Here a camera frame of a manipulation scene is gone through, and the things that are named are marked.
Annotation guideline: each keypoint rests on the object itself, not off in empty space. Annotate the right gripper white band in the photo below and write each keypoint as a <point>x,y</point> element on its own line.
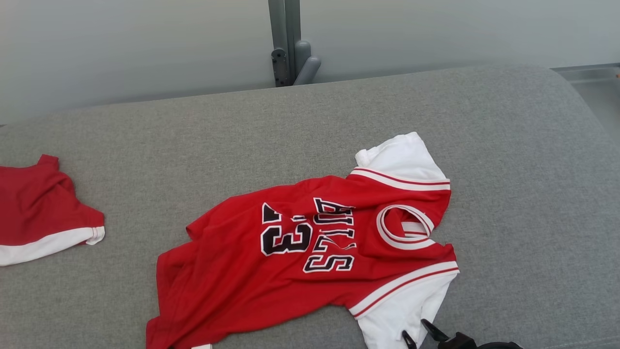
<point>499,346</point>

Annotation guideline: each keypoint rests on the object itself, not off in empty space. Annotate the red jersey number 33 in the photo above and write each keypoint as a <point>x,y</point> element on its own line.
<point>232,281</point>

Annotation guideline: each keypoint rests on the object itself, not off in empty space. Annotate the red shorts white band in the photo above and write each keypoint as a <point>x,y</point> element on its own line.
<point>38,203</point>

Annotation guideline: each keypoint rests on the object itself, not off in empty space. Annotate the grey fabric sofa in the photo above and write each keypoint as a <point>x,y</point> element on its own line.
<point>145,145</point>

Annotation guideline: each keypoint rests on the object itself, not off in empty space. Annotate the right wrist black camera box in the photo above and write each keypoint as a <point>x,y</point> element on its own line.
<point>457,341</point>

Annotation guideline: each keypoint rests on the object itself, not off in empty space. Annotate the grey metal floor rail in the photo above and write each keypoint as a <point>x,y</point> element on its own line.
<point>591,71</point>

